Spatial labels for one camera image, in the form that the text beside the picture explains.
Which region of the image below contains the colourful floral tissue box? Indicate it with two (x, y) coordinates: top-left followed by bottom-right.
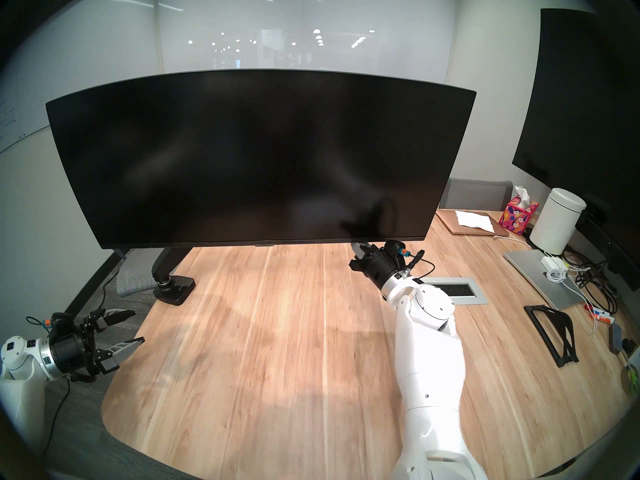
(498, 186), (539, 236)

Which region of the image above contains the white paper napkin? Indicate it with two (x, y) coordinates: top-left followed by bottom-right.
(454, 210), (496, 233)

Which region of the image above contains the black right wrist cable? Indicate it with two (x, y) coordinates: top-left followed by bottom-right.
(404, 250), (436, 284)

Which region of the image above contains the black cable bundle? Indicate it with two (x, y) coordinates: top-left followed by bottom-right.
(562, 246), (618, 315)

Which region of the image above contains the white cylindrical canister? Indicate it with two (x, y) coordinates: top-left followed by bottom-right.
(529, 187), (587, 256)

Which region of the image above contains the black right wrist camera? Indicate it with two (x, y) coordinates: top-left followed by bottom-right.
(384, 239), (412, 270)

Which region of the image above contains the white charger cable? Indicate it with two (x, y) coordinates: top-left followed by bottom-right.
(545, 269), (601, 335)

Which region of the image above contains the large black wall television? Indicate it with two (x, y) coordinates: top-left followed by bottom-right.
(512, 8), (640, 220)

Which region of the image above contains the black floor cable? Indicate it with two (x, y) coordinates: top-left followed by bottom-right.
(44, 271), (121, 452)

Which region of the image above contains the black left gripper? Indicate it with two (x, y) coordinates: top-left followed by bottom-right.
(48, 307), (146, 381)

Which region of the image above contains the orange and white marker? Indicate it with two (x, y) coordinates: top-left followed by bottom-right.
(584, 304), (615, 326)

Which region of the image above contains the black video bar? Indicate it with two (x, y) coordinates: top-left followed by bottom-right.
(575, 216), (640, 292)

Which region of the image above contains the large clean glass whiteboard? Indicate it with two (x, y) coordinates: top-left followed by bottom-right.
(155, 0), (457, 85)

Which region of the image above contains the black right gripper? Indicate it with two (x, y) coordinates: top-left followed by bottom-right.
(349, 242), (405, 289)

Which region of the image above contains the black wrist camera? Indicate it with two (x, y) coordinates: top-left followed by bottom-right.
(47, 311), (76, 337)
(384, 239), (412, 270)

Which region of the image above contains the black folding laptop stand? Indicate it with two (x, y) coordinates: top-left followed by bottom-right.
(523, 304), (580, 368)

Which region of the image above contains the silver table power outlet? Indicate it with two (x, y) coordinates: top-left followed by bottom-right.
(425, 276), (489, 306)

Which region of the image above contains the small green object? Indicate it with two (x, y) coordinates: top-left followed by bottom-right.
(621, 364), (640, 397)

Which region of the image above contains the gray mesh office chair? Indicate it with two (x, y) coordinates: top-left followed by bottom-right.
(439, 177), (514, 212)
(116, 248), (173, 298)

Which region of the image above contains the brown leather desk mat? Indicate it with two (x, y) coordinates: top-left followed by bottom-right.
(434, 210), (510, 236)

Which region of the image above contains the silver closed laptop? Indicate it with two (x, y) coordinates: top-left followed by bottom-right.
(503, 249), (587, 311)

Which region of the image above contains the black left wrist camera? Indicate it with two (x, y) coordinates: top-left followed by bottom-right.
(47, 311), (76, 337)

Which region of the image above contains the glass whiteboard with scribbles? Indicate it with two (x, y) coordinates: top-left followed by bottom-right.
(0, 0), (161, 155)

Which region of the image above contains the black curved computer monitor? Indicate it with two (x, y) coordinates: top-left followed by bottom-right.
(46, 69), (477, 250)

